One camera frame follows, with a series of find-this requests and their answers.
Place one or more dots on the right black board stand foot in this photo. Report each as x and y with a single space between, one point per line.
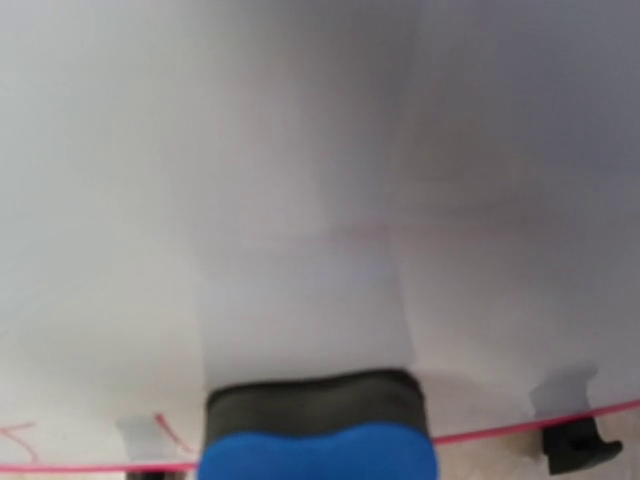
577 445

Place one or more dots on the pink framed whiteboard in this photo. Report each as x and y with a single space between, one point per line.
202 194

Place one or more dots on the blue whiteboard eraser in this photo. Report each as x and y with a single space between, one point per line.
369 424

